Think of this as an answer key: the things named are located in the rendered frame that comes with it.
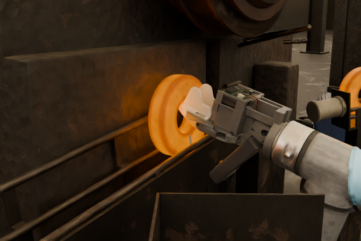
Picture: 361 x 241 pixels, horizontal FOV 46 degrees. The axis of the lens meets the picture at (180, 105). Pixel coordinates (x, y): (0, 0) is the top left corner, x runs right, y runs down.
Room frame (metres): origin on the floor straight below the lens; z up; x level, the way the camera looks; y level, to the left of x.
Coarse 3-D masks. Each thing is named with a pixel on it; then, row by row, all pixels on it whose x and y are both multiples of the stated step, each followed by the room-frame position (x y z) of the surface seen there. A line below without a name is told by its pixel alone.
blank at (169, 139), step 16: (176, 80) 0.74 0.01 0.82; (192, 80) 0.77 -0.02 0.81; (160, 96) 0.71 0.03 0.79; (176, 96) 0.73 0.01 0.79; (160, 112) 0.70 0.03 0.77; (176, 112) 0.73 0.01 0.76; (160, 128) 0.69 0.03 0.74; (176, 128) 0.72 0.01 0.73; (192, 128) 0.77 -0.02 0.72; (160, 144) 0.71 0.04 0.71; (176, 144) 0.72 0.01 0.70
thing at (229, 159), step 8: (248, 144) 0.65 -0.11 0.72; (256, 144) 0.65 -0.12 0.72; (232, 152) 0.67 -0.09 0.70; (240, 152) 0.66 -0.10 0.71; (248, 152) 0.65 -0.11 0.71; (256, 152) 0.67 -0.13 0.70; (224, 160) 0.68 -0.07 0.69; (232, 160) 0.67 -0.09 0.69; (240, 160) 0.66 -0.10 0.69; (216, 168) 0.69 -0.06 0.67; (224, 168) 0.68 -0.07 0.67; (232, 168) 0.67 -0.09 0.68; (216, 176) 0.69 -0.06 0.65; (224, 176) 0.68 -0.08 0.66; (232, 176) 0.69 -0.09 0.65
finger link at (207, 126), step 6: (186, 114) 0.72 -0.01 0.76; (192, 114) 0.71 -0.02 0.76; (186, 120) 0.72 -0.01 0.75; (192, 120) 0.70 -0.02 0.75; (198, 120) 0.70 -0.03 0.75; (204, 120) 0.69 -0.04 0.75; (210, 120) 0.70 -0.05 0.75; (198, 126) 0.69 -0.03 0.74; (204, 126) 0.68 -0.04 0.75; (210, 126) 0.68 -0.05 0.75; (204, 132) 0.68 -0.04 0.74; (210, 132) 0.67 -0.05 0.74; (216, 132) 0.67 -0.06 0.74
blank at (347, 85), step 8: (352, 72) 1.16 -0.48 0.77; (360, 72) 1.15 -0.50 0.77; (344, 80) 1.16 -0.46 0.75; (352, 80) 1.14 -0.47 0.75; (360, 80) 1.15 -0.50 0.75; (344, 88) 1.14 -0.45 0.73; (352, 88) 1.14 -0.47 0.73; (360, 88) 1.15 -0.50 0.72; (352, 96) 1.14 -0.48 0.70; (352, 104) 1.14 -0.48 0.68; (360, 104) 1.15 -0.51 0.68; (352, 112) 1.14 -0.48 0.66
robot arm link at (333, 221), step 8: (304, 192) 0.59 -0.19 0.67; (328, 208) 0.56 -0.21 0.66; (336, 208) 0.56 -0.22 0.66; (328, 216) 0.56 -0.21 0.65; (336, 216) 0.56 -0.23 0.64; (344, 216) 0.57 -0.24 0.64; (328, 224) 0.56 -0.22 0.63; (336, 224) 0.56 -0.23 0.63; (328, 232) 0.56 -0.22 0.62; (336, 232) 0.57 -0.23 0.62; (328, 240) 0.56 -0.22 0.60; (336, 240) 0.58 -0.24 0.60
